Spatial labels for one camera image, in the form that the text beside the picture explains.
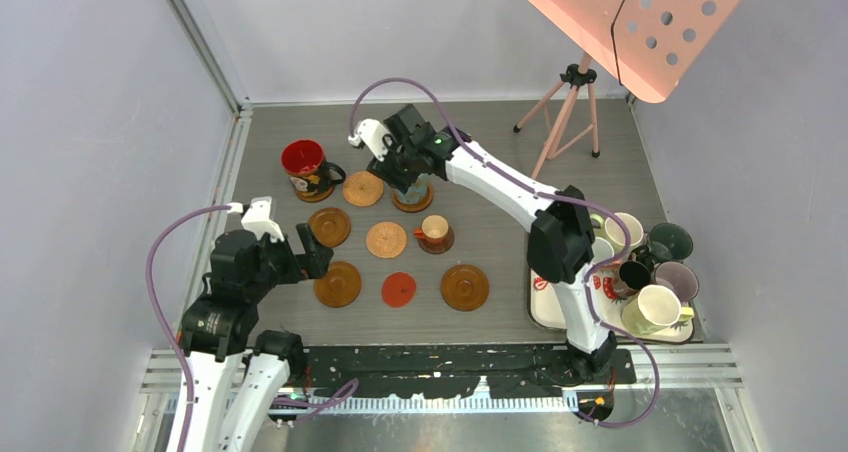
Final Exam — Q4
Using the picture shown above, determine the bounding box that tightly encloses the red apple paper coaster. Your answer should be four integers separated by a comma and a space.
381, 272, 417, 308

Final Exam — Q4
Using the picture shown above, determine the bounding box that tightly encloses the white tray black rim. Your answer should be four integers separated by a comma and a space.
526, 230, 697, 346

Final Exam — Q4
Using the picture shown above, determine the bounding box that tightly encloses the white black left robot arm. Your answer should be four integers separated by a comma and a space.
168, 223, 333, 451

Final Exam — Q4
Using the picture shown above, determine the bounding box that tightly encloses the aluminium frame post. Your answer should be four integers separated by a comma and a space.
165, 0, 246, 117

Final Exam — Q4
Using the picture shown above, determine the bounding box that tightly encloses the small white cup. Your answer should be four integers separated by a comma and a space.
591, 237, 616, 264

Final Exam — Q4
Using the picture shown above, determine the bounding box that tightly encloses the pink music stand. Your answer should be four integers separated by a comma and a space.
527, 0, 741, 163

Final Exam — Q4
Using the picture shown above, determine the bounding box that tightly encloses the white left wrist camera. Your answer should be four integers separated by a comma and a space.
227, 196, 286, 243

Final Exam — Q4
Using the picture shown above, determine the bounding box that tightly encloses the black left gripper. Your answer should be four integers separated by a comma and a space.
246, 221, 332, 298

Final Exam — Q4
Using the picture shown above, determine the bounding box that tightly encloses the dark green mug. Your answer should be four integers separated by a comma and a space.
632, 223, 694, 269

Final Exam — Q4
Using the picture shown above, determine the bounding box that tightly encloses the cream green mug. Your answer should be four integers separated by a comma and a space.
589, 212, 644, 253

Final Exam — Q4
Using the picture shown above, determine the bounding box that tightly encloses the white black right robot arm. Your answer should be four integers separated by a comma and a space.
348, 104, 617, 383

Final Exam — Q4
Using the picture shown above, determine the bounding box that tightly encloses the grey purple mug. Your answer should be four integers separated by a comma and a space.
653, 261, 700, 302

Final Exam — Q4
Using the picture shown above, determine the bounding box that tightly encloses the pale yellow green mug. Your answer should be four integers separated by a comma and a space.
620, 284, 695, 335

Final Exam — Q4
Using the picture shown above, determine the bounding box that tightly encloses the small orange cup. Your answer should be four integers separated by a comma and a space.
413, 215, 450, 250

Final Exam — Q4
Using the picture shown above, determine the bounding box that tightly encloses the blue butterfly plate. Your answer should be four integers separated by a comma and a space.
395, 174, 430, 205

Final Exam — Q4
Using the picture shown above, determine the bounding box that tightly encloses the woven rattan coaster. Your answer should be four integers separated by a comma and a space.
342, 171, 384, 207
366, 221, 408, 259

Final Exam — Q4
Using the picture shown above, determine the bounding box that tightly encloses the black floral mug red inside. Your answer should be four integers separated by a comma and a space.
280, 139, 347, 192

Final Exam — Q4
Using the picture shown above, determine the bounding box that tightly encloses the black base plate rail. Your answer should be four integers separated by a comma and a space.
140, 342, 743, 430

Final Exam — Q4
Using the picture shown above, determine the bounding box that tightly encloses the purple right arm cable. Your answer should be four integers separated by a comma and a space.
348, 77, 662, 430

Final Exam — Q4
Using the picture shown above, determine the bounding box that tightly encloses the black small cup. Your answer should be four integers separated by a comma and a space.
613, 261, 652, 298

